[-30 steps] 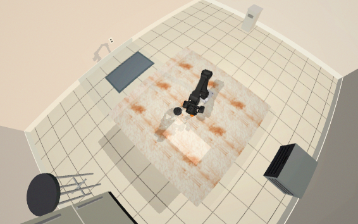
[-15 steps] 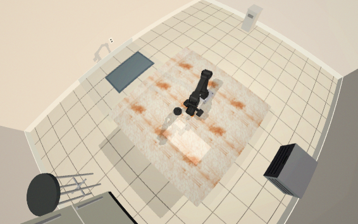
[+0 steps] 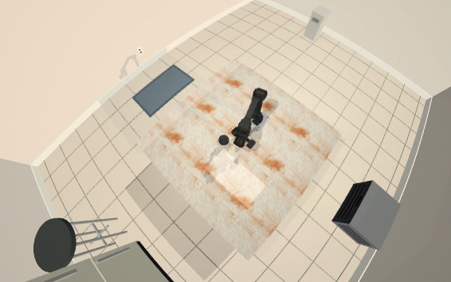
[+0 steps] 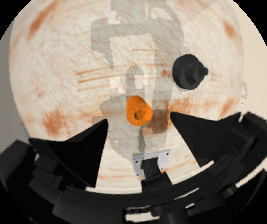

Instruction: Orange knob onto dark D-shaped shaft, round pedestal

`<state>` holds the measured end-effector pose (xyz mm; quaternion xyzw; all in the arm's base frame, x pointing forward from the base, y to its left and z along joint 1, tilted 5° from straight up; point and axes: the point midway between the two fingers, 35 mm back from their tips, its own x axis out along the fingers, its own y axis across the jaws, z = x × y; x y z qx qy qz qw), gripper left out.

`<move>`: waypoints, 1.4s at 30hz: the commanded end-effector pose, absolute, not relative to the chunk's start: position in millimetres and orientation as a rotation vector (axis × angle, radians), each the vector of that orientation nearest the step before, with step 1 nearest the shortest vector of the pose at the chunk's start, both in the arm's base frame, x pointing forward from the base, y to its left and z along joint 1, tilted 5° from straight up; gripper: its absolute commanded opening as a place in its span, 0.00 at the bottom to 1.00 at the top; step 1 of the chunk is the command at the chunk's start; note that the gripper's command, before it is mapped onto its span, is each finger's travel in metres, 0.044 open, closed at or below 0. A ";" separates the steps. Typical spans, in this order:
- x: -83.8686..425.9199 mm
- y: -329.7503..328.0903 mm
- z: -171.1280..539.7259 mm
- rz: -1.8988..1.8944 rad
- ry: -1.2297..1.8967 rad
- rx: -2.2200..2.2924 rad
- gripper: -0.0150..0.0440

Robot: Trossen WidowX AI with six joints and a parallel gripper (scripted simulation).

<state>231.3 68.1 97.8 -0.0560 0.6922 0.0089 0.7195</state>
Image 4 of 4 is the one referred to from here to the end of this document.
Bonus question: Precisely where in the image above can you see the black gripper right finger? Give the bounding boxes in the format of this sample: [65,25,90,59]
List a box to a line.
[170,112,242,168]

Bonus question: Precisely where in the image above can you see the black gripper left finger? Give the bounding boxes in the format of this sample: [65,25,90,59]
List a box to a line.
[28,119,109,189]

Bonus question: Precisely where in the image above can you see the orange cone-shaped knob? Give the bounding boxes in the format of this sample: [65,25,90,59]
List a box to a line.
[126,96,153,125]

